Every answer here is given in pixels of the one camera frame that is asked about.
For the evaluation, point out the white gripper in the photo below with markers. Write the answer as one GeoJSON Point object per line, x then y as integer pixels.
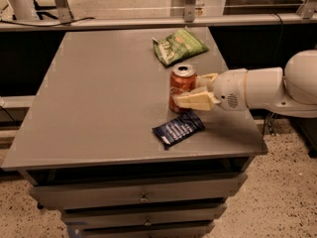
{"type": "Point", "coordinates": [228, 89]}

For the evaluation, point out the red coke can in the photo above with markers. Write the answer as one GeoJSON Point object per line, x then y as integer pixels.
{"type": "Point", "coordinates": [182, 79]}

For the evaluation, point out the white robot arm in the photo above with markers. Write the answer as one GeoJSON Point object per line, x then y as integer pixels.
{"type": "Point", "coordinates": [289, 91]}

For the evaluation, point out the blue rxbar wrapper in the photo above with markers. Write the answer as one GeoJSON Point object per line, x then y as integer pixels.
{"type": "Point", "coordinates": [178, 129]}

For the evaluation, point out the green chip bag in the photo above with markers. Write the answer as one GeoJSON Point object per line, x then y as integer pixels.
{"type": "Point", "coordinates": [181, 45]}

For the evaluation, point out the top drawer knob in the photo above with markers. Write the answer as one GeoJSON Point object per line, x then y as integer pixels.
{"type": "Point", "coordinates": [144, 198]}

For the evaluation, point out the drawer knob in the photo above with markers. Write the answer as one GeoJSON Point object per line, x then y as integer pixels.
{"type": "Point", "coordinates": [144, 198]}
{"type": "Point", "coordinates": [147, 222]}

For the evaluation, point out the grey drawer cabinet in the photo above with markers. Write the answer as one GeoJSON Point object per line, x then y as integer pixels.
{"type": "Point", "coordinates": [88, 149]}

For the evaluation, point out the white pipe background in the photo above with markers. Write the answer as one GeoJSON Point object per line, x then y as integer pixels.
{"type": "Point", "coordinates": [23, 9]}

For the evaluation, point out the metal bracket post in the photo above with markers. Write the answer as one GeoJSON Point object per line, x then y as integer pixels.
{"type": "Point", "coordinates": [189, 10]}

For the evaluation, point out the grey metal rail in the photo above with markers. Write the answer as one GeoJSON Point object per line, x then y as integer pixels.
{"type": "Point", "coordinates": [89, 24]}

